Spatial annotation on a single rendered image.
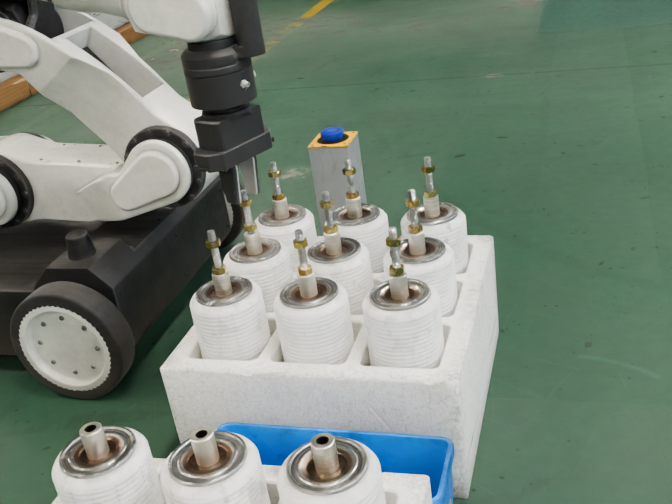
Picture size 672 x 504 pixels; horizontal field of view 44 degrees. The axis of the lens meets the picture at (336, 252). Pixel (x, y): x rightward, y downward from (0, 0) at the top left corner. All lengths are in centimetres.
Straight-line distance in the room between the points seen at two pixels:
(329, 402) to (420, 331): 15
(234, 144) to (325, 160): 32
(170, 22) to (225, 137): 16
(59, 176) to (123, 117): 19
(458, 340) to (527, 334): 35
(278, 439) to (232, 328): 15
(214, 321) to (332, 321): 15
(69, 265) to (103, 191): 15
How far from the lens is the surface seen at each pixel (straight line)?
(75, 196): 154
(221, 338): 108
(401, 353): 100
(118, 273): 138
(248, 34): 105
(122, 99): 141
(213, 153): 108
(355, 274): 112
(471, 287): 116
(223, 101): 107
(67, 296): 133
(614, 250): 165
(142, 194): 141
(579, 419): 121
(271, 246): 119
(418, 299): 100
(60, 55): 142
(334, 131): 139
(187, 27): 104
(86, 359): 139
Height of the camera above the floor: 75
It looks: 26 degrees down
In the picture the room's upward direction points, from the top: 9 degrees counter-clockwise
